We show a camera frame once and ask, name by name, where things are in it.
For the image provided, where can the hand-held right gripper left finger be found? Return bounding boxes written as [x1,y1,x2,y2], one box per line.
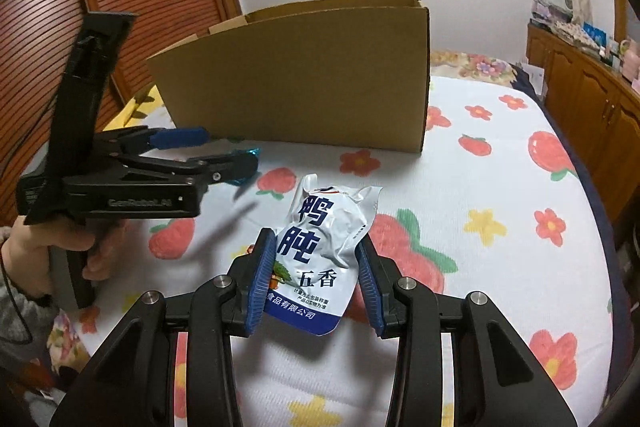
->
[49,227,277,427]

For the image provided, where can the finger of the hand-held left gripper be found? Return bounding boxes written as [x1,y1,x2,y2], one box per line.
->
[92,126,210,158]
[107,149,258,188]

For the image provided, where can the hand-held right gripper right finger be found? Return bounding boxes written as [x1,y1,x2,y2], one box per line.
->
[354,234,566,427]

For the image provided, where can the blue candy wrapper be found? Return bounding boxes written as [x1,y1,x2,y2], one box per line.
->
[227,146,263,188]

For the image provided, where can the white blue snack packet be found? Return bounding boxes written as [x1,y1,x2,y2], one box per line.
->
[262,173,385,337]

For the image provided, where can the cardboard box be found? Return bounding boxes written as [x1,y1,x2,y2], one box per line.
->
[146,0,432,154]

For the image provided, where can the person's left forearm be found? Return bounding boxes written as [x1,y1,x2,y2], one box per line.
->
[0,257,66,358]

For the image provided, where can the person's left hand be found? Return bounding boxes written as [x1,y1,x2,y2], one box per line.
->
[0,214,123,283]

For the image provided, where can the fruit print bed sheet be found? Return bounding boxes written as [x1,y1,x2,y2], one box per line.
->
[30,49,626,427]

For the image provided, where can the floral pajama clothing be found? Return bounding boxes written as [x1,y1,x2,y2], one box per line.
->
[0,307,101,427]

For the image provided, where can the floral pillow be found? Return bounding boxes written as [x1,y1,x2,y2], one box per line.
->
[430,50,522,84]

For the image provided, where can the wooden cabinet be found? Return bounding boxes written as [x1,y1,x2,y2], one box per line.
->
[525,19,640,228]

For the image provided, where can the clutter on sideboard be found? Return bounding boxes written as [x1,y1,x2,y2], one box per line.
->
[529,0,587,44]

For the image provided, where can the blue packets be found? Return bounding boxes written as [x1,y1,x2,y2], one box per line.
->
[581,22,609,54]

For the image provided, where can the pink bottle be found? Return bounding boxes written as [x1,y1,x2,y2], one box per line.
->
[619,38,640,78]

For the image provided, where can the black cable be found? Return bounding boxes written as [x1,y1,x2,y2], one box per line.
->
[0,252,38,348]

